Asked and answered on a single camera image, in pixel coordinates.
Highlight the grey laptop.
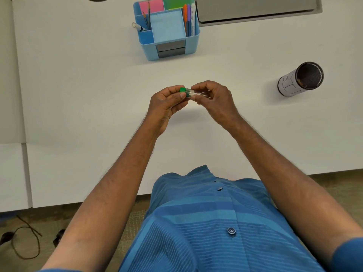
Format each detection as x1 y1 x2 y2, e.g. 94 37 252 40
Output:
195 0 323 27

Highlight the white pen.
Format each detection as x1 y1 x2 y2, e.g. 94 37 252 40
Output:
190 3 196 37

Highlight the clear tube with green cap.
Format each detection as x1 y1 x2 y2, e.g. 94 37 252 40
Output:
179 87 212 99

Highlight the blue desk organizer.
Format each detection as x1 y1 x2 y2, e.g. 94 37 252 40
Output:
133 0 201 61

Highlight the white cylinder container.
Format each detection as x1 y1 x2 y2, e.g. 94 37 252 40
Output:
277 62 324 98

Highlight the blue striped shirt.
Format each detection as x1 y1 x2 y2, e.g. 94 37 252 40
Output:
37 164 363 272

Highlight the person's left forearm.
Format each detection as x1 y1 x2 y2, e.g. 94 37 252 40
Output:
41 117 163 272

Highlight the person's right hand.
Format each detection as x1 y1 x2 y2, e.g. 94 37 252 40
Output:
190 80 242 131

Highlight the pink sticky note pad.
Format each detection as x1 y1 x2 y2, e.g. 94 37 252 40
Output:
139 0 164 15

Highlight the person's left hand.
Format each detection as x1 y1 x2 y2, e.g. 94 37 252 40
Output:
145 85 191 137

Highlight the brown cable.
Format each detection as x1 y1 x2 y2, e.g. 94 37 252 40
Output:
11 215 43 260

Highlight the green sticky note pad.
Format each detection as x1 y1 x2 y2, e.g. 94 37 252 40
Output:
163 0 195 11

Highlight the person's right forearm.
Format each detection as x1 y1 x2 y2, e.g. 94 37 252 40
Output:
225 114 363 269

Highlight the blue sticky note pad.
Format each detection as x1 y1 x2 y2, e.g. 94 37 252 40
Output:
150 8 187 43

